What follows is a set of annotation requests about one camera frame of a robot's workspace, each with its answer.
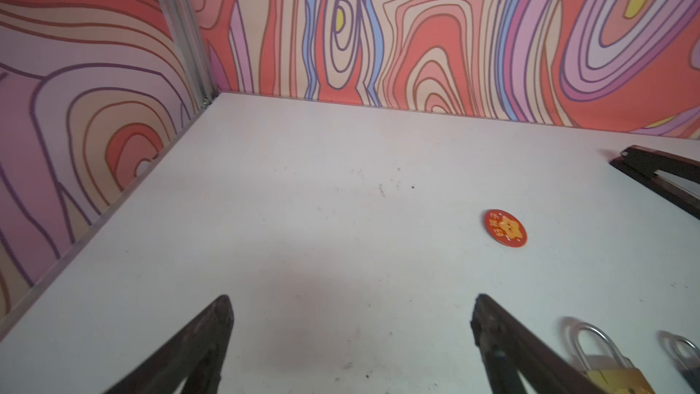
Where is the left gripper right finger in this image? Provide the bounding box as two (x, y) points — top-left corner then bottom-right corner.
(470, 294), (602, 394)

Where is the small black padlock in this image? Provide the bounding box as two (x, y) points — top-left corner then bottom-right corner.
(670, 336), (700, 394)

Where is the black stapler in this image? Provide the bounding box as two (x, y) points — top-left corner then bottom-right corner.
(609, 145), (699, 219)

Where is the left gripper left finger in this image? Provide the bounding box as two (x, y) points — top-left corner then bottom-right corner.
(108, 295), (234, 393)

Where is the small red round disc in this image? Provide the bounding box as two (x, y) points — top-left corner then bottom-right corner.
(483, 209), (528, 248)

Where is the brass padlock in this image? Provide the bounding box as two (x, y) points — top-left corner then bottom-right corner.
(570, 322), (654, 394)

